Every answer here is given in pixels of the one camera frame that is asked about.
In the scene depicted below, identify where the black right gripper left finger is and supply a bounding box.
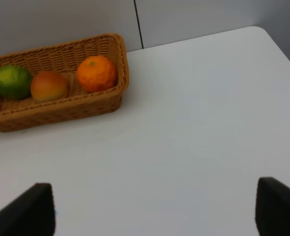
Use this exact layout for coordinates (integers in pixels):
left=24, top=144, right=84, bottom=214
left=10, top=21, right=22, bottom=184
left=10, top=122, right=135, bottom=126
left=0, top=183, right=56, bottom=236

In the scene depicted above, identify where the red yellow peach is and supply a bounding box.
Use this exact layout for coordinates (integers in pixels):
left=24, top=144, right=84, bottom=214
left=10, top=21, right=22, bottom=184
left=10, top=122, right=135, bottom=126
left=30, top=71, right=68, bottom=103

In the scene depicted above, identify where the green lime fruit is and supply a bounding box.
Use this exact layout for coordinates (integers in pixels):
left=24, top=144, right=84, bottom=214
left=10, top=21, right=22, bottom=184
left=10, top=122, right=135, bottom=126
left=0, top=64, right=32, bottom=100

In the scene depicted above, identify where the orange mandarin fruit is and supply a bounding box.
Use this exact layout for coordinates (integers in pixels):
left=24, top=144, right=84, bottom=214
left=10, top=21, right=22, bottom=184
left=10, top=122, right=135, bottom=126
left=77, top=56, right=116, bottom=93

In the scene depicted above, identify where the light brown wicker basket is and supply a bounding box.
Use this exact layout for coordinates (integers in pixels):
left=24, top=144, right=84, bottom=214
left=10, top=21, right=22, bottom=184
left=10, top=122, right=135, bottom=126
left=0, top=33, right=129, bottom=132

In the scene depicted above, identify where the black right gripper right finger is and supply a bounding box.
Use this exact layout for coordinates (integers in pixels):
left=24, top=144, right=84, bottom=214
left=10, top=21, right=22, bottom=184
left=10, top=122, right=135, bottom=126
left=255, top=177, right=290, bottom=236

